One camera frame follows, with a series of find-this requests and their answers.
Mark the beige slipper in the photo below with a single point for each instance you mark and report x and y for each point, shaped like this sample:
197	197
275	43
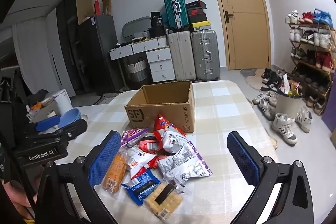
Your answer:
273	141

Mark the white cabinet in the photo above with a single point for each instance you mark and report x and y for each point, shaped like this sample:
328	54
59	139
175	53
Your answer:
56	37

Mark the black bag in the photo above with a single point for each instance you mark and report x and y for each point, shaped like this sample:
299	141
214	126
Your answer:
157	19

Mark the pile of loose sneakers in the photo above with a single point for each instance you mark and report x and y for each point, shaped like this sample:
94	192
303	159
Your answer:
284	127

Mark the red foil snack packet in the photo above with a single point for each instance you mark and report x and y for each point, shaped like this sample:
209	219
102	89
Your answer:
155	161

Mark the orange cracker packet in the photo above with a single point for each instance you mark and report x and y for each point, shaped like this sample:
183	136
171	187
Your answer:
115	174

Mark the beige suitcase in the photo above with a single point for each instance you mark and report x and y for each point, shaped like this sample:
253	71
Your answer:
181	56

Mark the silver purple snack bag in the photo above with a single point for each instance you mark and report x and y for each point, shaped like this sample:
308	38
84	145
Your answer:
183	166

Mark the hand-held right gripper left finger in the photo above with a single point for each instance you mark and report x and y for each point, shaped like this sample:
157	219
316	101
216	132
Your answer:
105	158

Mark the purple snack packet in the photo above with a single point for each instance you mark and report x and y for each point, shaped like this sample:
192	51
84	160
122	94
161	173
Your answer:
132	136

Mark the brown paper box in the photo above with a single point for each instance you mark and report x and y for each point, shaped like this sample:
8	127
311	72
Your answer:
106	6

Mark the beige cracker packet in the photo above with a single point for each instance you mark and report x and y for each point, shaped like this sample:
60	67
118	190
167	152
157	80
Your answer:
162	200

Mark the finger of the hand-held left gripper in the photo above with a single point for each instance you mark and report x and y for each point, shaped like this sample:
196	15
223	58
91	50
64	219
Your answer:
76	128
48	123

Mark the person's left hand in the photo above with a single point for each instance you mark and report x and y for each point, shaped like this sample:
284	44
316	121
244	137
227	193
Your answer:
15	195

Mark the stack of blue bowls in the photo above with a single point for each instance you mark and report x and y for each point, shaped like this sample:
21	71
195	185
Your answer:
71	117

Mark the white waste bin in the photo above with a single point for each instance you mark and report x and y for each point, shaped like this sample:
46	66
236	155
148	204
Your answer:
287	108

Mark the grey oval tray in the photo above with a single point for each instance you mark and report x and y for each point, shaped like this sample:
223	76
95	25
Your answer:
134	27

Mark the tan wooden door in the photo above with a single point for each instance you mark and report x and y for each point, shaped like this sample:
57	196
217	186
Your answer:
244	29

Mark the dark wardrobe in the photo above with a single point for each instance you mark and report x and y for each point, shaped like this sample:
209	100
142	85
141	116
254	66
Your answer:
68	43

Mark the beige round doormat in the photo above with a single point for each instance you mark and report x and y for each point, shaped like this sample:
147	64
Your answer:
254	81

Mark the woven laundry basket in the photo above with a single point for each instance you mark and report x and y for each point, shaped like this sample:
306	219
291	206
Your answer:
136	70

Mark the black refrigerator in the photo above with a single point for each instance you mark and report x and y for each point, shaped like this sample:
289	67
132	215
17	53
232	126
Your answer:
97	56

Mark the shoe rack with shoes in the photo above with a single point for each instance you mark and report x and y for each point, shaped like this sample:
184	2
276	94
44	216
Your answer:
315	40

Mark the white dark-print snack bag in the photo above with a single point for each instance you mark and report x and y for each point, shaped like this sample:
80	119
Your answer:
173	141

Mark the brown cardboard box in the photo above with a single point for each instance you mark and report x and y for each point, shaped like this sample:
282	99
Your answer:
183	113

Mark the silver suitcase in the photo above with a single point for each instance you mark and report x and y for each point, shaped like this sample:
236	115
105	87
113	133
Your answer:
206	56

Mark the dark cloth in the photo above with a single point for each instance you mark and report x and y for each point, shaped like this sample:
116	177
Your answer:
42	96

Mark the white drawer desk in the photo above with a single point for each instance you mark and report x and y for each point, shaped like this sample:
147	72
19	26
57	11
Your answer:
160	56

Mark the white lidded container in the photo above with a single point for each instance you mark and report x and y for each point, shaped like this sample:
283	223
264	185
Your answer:
61	102

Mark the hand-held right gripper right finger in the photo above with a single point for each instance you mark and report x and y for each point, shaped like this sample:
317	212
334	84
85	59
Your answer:
241	158

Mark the red cone snack bag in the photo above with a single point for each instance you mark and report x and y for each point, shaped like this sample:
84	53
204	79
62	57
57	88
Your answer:
161	125

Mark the blue cookie packet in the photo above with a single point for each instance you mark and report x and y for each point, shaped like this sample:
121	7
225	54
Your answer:
141	186

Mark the small red snack packet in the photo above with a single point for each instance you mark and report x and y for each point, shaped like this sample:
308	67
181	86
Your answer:
148	145

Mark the teal suitcase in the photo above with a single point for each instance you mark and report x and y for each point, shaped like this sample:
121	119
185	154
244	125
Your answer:
174	8

